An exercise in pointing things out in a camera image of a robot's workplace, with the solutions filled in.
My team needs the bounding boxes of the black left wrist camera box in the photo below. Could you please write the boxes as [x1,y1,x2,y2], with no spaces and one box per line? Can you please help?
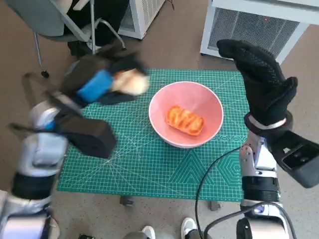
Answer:
[46,91,117,159]

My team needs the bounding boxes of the white shoe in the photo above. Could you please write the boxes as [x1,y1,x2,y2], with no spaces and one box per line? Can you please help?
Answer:
[181,217,197,239]
[141,225,156,239]

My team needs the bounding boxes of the small white grilled cabinet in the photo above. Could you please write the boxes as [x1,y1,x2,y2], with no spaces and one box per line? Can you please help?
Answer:
[117,0,166,40]

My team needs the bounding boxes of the large white grilled cabinet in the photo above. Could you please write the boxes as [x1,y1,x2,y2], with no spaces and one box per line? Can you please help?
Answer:
[200,0,311,64]

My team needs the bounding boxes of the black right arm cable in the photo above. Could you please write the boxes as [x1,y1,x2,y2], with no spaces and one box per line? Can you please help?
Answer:
[194,146,242,239]
[203,201,297,239]

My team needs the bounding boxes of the round toy bread bun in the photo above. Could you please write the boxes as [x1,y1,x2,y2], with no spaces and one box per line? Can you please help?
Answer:
[111,69,150,96]

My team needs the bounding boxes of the orange striped toy bread loaf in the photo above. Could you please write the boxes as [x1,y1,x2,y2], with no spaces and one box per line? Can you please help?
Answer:
[166,105,205,136]

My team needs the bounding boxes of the grey chair with metal frame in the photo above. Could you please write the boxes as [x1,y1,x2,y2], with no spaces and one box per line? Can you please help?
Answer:
[4,0,127,78]

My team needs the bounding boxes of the green cutting mat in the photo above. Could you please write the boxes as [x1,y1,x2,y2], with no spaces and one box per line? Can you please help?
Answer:
[57,69,250,202]

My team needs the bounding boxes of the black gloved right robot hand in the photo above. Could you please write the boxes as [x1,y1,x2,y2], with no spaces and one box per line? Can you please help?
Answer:
[216,39,299,126]

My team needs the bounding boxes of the person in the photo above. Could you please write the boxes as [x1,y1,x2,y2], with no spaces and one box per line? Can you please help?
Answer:
[63,0,130,58]

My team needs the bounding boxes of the pink bowl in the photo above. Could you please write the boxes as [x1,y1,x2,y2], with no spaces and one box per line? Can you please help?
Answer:
[149,81,224,149]

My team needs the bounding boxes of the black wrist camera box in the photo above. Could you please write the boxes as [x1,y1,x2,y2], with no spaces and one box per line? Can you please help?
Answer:
[46,91,117,159]
[268,130,319,189]

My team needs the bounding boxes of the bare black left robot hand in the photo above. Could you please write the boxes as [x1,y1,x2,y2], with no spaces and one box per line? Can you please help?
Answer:
[61,44,148,105]

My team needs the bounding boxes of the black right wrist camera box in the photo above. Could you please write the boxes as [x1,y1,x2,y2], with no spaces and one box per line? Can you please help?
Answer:
[268,130,319,189]

